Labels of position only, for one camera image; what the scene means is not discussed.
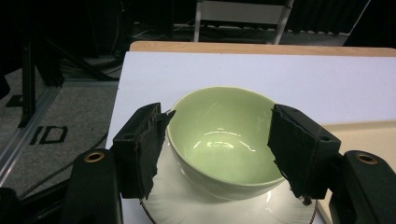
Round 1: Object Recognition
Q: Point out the white plate with dark rim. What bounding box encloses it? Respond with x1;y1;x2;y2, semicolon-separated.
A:
139;138;318;224

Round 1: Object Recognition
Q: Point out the white sheet mat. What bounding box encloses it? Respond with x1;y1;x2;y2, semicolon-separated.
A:
105;50;396;224

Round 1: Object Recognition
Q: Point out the white metal frame stand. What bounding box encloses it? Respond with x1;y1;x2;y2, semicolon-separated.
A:
193;0;295;45

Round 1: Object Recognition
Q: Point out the light green ceramic bowl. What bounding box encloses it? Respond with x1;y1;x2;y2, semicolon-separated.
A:
165;86;285;202

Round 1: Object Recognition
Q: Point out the black metal stand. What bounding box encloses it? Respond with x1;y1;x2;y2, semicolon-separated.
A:
17;34;120;129

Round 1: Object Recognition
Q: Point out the black floor cable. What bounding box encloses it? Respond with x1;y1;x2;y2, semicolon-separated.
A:
19;132;110;200

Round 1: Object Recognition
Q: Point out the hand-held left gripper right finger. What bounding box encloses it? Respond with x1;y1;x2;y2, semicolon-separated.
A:
266;104;342;206

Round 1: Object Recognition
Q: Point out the aluminium floor rail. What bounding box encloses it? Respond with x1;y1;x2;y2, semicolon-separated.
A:
0;81;120;187

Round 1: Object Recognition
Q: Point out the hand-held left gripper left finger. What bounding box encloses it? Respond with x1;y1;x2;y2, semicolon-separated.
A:
111;102;177;200

